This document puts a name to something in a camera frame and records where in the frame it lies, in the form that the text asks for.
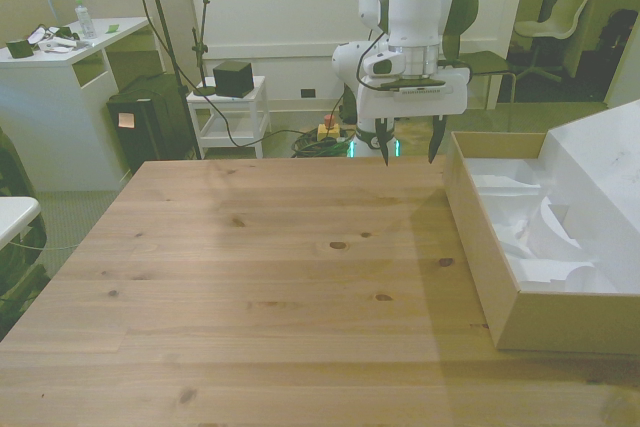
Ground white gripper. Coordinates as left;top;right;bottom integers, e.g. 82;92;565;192
357;66;472;168

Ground yellow emergency stop box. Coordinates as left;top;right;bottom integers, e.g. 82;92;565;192
317;115;342;142

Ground white box lid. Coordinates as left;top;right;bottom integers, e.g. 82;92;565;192
537;100;640;293

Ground brown cardboard box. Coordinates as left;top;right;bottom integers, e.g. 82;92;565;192
443;131;640;354

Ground small black box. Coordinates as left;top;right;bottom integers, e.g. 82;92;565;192
6;39;34;60

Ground dark green chair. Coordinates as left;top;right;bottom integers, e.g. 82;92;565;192
442;34;517;111

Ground white paper packing insert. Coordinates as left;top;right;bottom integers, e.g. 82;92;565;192
462;157;619;294

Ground white step stool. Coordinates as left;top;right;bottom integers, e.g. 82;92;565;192
186;75;273;160

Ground white swivel chair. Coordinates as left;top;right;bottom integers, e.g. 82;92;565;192
512;0;592;82

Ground black cube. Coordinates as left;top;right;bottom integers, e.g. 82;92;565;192
212;60;253;99

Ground black microphone stand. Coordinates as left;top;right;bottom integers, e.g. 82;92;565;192
191;0;219;98

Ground black computer tower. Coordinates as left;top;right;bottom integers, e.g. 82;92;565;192
105;74;197;176

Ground black tripod stand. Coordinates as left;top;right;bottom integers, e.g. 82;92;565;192
117;0;203;161

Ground clear plastic bottle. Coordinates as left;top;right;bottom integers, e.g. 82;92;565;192
74;0;98;40

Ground white desk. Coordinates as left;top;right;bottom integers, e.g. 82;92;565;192
0;16;166;193

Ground white round table edge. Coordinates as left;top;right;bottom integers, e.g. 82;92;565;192
0;195;41;251

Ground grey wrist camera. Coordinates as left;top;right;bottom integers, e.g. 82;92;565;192
362;49;401;77

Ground coiled green cables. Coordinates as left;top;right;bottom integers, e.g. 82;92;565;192
290;127;357;158

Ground black cable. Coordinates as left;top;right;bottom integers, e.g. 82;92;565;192
202;76;321;149

